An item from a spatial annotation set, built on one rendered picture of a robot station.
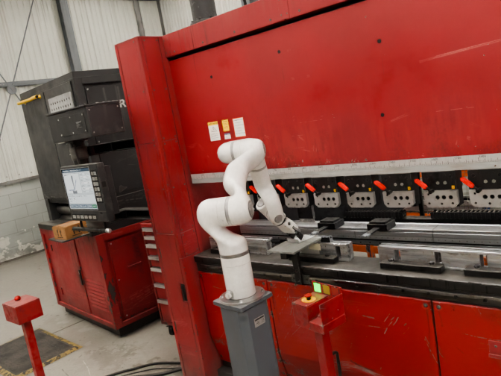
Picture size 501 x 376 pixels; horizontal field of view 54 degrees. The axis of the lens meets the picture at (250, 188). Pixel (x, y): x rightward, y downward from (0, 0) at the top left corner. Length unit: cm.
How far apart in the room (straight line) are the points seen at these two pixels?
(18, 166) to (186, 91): 619
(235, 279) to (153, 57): 169
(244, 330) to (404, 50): 138
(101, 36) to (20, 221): 369
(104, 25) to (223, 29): 731
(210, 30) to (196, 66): 25
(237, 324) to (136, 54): 183
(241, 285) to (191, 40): 163
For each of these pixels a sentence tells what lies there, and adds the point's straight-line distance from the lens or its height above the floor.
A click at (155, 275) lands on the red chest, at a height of 55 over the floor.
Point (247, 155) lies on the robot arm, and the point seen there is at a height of 156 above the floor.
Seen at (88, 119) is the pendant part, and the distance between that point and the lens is 305.
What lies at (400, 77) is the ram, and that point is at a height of 177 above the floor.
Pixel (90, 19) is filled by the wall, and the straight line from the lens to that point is 1003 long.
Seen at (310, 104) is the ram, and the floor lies 172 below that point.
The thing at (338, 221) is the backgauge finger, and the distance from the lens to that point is 293.
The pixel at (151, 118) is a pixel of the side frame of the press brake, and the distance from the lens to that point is 313.
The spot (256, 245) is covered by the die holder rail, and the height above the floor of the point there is 93.
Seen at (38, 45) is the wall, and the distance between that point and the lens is 950.
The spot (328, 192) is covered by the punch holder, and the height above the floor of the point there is 126.
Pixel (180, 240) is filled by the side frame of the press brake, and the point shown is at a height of 101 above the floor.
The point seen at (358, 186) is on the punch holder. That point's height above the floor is 129.
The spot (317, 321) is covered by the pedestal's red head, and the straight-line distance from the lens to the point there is 246.
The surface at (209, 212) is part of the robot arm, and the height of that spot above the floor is 138.
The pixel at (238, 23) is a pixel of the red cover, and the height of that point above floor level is 222.
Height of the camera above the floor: 174
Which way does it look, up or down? 9 degrees down
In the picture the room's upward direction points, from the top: 10 degrees counter-clockwise
